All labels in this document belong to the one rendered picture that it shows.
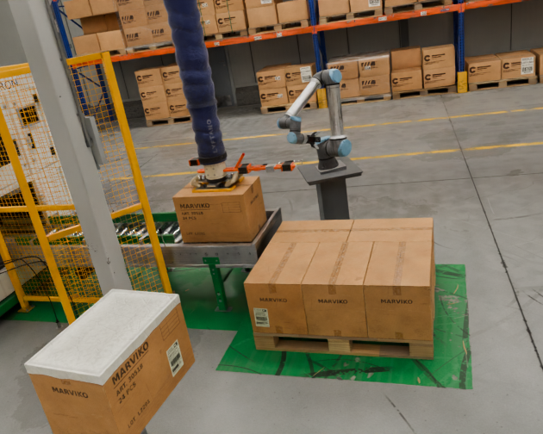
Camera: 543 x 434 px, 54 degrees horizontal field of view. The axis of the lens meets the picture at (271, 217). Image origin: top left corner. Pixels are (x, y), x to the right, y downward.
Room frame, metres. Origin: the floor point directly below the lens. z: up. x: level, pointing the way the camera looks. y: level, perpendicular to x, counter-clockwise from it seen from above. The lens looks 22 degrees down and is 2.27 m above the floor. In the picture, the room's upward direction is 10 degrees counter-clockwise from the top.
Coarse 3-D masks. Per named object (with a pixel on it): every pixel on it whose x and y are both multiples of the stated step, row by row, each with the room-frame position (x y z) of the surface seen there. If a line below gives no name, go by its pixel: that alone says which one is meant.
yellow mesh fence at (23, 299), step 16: (16, 128) 4.09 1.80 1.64; (0, 176) 4.21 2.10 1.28; (0, 208) 4.23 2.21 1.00; (16, 208) 4.17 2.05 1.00; (48, 208) 4.06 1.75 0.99; (64, 208) 4.01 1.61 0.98; (48, 224) 4.10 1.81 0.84; (0, 240) 4.27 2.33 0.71; (32, 240) 4.18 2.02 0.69; (80, 256) 4.02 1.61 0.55; (16, 288) 4.27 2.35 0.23
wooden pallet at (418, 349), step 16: (256, 336) 3.11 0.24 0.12; (272, 336) 3.07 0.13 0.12; (288, 336) 3.03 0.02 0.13; (304, 336) 2.99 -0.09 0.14; (320, 336) 2.95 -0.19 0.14; (368, 336) 2.86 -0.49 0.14; (320, 352) 2.95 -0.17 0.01; (336, 352) 2.91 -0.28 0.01; (352, 352) 2.88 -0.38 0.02; (368, 352) 2.85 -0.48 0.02; (384, 352) 2.82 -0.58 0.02; (400, 352) 2.79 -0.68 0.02; (416, 352) 2.73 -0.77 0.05; (432, 352) 2.70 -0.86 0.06
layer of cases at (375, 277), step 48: (288, 240) 3.65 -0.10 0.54; (336, 240) 3.52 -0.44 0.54; (384, 240) 3.38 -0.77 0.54; (432, 240) 3.32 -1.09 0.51; (288, 288) 3.01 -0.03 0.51; (336, 288) 2.90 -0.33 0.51; (384, 288) 2.79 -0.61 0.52; (432, 288) 3.00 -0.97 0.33; (336, 336) 2.91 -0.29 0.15; (384, 336) 2.80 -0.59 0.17; (432, 336) 2.72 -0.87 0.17
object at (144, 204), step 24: (0, 72) 3.40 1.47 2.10; (24, 72) 3.47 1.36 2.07; (120, 96) 3.75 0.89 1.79; (0, 120) 3.34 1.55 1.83; (120, 120) 3.73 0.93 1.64; (24, 192) 3.34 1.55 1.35; (144, 192) 3.74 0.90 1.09; (72, 216) 3.49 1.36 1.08; (144, 216) 3.76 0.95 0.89; (48, 240) 3.37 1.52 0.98; (48, 264) 3.33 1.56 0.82; (144, 264) 3.70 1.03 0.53; (168, 288) 3.74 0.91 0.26; (72, 312) 3.36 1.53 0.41
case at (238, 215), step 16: (208, 192) 3.90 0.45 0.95; (224, 192) 3.84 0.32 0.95; (240, 192) 3.78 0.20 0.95; (256, 192) 3.98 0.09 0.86; (176, 208) 3.93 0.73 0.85; (192, 208) 3.88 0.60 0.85; (208, 208) 3.84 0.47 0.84; (224, 208) 3.79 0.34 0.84; (240, 208) 3.74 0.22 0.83; (256, 208) 3.92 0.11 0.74; (192, 224) 3.89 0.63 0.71; (208, 224) 3.85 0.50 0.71; (224, 224) 3.80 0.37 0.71; (240, 224) 3.75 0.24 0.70; (256, 224) 3.87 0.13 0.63; (192, 240) 3.90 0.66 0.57; (208, 240) 3.86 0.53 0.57; (224, 240) 3.81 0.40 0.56; (240, 240) 3.76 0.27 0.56
